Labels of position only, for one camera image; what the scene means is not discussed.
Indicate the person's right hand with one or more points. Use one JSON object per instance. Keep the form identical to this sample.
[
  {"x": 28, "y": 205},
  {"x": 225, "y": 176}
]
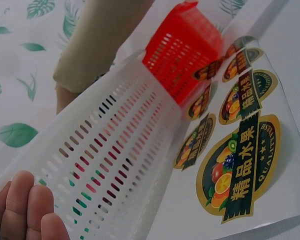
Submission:
[{"x": 64, "y": 101}]

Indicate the person's left fingers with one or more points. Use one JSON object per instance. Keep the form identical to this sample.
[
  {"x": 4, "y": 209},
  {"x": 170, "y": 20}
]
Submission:
[{"x": 21, "y": 200}]

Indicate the white slotted plastic basket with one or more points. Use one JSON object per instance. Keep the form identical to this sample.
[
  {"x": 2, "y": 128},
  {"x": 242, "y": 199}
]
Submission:
[{"x": 120, "y": 140}]

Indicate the person's right forearm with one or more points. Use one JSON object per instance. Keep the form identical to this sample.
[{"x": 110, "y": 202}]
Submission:
[{"x": 95, "y": 45}]

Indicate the person's left hand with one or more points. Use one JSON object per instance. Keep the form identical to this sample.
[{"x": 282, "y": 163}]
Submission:
[{"x": 17, "y": 215}]

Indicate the red slotted plastic basket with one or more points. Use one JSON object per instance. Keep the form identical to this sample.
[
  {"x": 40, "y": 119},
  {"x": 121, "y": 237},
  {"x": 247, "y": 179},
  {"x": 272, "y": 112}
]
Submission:
[{"x": 190, "y": 42}]

